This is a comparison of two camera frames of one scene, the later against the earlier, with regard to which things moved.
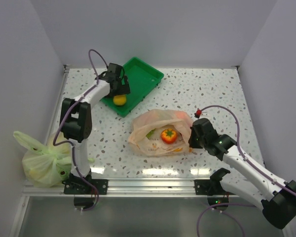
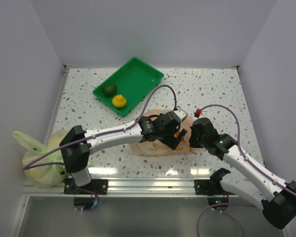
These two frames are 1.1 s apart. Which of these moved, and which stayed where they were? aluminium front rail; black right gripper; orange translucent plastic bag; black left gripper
Moved: black left gripper
Stayed: orange translucent plastic bag; black right gripper; aluminium front rail
